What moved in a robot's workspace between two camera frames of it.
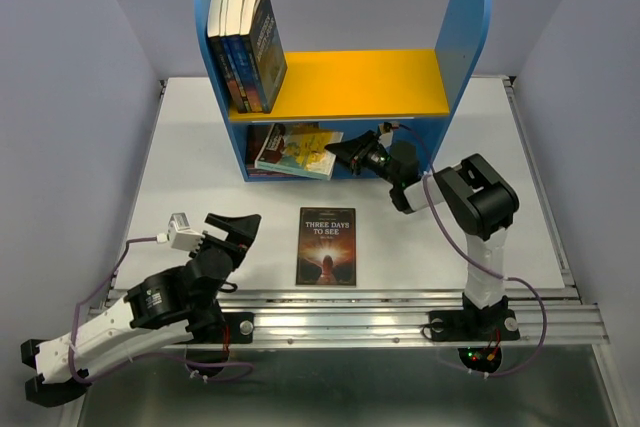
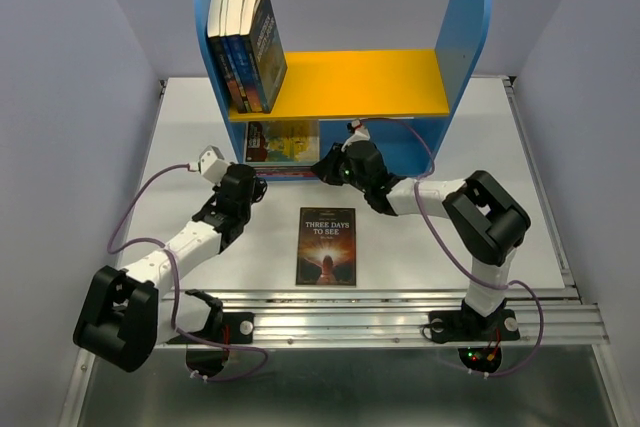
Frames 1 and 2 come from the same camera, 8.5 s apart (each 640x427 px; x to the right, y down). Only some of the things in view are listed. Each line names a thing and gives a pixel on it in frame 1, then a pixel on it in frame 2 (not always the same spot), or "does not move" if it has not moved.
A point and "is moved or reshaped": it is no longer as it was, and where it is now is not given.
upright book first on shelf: x=215 y=30 does not move
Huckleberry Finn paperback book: x=299 y=150 is moved or reshaped
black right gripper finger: x=352 y=150 -> x=330 y=169
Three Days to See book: x=326 y=250 does not move
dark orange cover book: x=257 y=135 -> x=282 y=169
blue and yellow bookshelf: x=372 y=97 does not move
